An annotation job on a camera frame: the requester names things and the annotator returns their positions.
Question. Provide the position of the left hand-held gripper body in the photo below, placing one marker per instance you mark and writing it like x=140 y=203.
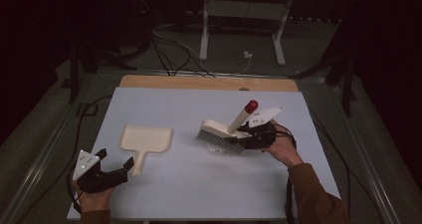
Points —
x=99 y=180

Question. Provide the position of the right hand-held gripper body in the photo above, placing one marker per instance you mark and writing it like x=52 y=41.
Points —
x=262 y=137

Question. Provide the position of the cream brush with red tip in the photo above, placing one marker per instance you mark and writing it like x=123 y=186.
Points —
x=215 y=131

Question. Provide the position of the cream plastic dustpan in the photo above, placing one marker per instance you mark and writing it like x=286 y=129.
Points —
x=146 y=139

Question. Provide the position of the person's left hand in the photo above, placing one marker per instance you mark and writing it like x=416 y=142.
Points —
x=94 y=201

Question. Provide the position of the person's right hand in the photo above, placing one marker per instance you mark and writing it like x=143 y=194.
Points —
x=285 y=149

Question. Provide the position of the pale blue board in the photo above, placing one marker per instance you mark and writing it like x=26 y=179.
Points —
x=205 y=187

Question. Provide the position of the wooden table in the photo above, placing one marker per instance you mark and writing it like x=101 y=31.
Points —
x=199 y=82

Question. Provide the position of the white plug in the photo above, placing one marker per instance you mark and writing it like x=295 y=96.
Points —
x=248 y=54

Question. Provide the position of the black tripod stand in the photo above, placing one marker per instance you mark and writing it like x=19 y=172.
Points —
x=74 y=74
x=346 y=84

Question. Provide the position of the white metal stand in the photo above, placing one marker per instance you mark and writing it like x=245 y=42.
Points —
x=245 y=10

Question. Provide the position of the metal floor rail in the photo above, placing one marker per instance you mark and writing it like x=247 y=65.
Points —
x=368 y=157
x=40 y=157

